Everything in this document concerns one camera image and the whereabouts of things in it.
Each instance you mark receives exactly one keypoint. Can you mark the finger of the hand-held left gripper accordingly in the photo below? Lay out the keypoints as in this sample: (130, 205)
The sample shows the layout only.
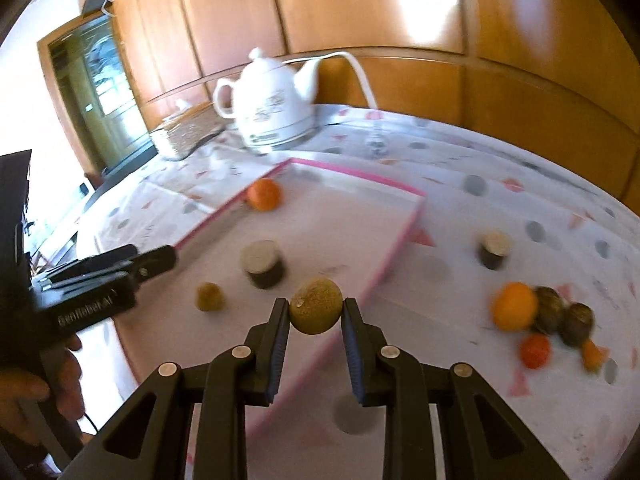
(157, 260)
(100, 259)

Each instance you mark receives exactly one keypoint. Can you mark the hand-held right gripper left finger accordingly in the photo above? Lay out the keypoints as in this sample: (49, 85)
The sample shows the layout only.
(279, 347)

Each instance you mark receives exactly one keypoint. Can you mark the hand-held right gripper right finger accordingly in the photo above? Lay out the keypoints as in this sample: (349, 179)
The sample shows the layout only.
(353, 355)

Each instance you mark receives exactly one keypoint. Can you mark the white tray with pink rim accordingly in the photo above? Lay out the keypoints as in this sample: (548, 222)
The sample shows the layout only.
(340, 225)

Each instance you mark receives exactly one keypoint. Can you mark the orange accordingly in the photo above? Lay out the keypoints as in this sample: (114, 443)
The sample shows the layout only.
(512, 306)

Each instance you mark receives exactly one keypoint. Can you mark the sugarcane piece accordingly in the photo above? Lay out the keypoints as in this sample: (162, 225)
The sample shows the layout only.
(495, 251)
(262, 264)

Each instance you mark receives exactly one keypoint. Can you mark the red tomato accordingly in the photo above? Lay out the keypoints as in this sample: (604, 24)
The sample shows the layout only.
(535, 350)

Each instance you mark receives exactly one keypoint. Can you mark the dark brown round fruit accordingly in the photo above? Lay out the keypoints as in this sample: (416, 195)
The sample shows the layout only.
(577, 324)
(550, 307)

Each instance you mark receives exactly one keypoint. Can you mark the carrot piece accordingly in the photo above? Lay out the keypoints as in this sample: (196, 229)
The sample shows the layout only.
(592, 356)

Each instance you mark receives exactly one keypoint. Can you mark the person's left hand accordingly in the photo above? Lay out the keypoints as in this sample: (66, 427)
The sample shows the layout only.
(66, 382)

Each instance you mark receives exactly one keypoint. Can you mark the small kiwi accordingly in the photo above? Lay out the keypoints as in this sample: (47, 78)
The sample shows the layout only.
(209, 297)

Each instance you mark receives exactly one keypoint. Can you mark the small tangerine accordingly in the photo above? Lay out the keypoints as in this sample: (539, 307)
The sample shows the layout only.
(263, 194)

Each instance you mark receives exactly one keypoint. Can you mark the glittery tissue box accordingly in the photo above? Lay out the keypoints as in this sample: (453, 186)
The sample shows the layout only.
(187, 132)

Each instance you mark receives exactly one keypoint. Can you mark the wooden framed glass door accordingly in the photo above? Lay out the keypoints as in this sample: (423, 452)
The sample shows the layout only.
(100, 95)

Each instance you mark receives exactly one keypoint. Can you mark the white ceramic electric kettle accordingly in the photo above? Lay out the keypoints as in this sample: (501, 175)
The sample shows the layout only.
(265, 105)

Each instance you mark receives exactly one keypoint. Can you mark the patterned white tablecloth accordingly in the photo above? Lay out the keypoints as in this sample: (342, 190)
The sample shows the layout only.
(500, 185)

